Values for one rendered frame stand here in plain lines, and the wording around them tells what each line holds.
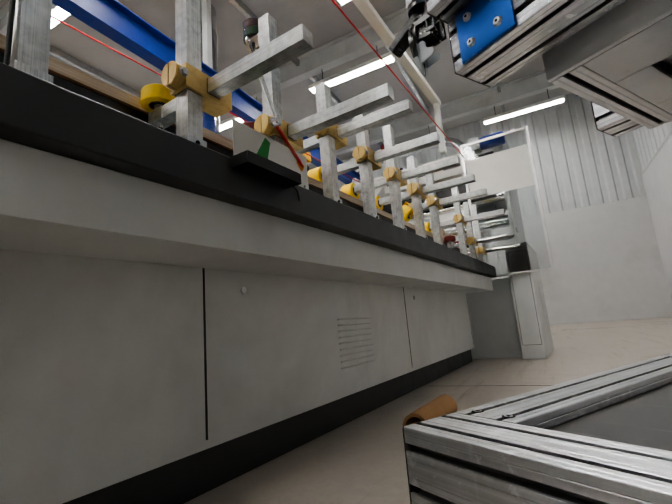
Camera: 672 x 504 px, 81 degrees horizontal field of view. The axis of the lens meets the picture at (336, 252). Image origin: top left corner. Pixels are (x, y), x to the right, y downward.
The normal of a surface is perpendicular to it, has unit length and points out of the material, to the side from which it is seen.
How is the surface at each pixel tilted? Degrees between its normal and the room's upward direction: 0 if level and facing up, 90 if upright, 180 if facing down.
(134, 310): 90
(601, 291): 90
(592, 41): 90
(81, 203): 90
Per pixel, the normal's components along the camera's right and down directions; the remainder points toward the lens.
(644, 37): 0.08, 0.98
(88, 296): 0.84, -0.17
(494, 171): -0.54, -0.11
